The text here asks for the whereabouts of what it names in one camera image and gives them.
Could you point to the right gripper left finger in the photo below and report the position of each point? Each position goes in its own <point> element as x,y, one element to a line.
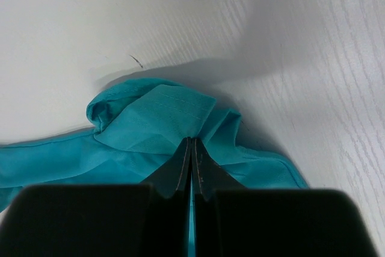
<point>165,220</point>

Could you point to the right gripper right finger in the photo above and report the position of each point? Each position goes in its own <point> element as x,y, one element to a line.
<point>219,203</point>

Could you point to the teal t shirt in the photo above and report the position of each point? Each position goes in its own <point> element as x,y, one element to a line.
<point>137,126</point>

